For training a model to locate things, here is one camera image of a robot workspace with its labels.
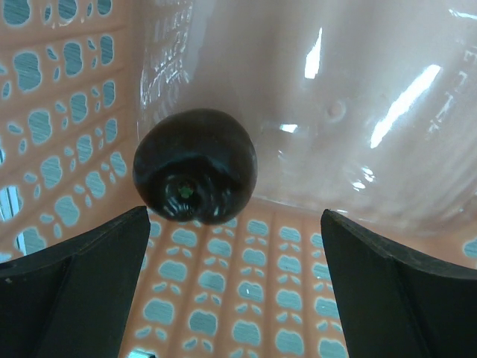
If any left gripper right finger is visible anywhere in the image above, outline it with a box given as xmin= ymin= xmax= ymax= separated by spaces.
xmin=320 ymin=210 xmax=476 ymax=357

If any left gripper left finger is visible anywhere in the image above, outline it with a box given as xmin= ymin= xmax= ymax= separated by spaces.
xmin=1 ymin=206 xmax=151 ymax=357

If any pink plastic basket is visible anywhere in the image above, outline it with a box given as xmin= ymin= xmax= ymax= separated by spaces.
xmin=1 ymin=1 xmax=476 ymax=357

